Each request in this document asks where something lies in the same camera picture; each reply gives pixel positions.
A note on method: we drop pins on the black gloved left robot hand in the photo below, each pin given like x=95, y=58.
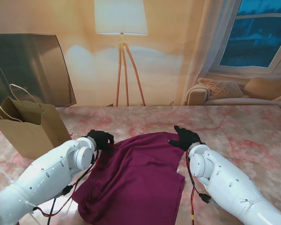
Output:
x=103, y=138

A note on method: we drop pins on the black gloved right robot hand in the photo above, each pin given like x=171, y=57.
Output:
x=186, y=138

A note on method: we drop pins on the magenta shorts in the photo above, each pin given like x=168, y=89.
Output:
x=135, y=178

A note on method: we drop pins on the kraft paper bag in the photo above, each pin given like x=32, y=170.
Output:
x=30, y=136

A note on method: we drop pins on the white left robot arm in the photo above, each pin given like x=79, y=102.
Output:
x=44, y=178

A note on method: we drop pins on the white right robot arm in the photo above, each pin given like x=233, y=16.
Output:
x=227, y=180

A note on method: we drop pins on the beige sofa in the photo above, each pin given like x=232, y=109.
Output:
x=224, y=100

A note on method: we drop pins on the cream knitted cushion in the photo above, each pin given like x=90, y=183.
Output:
x=220, y=87

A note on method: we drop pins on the plain tan cushion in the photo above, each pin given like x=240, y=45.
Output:
x=264, y=87

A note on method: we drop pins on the sheer white curtain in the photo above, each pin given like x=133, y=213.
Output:
x=208, y=47

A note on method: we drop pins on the dark grey flat screen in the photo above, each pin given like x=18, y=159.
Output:
x=25, y=61

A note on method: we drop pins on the white framed window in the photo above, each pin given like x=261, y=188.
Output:
x=255, y=39

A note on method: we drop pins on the white tripod floor lamp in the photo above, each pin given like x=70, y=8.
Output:
x=120, y=18

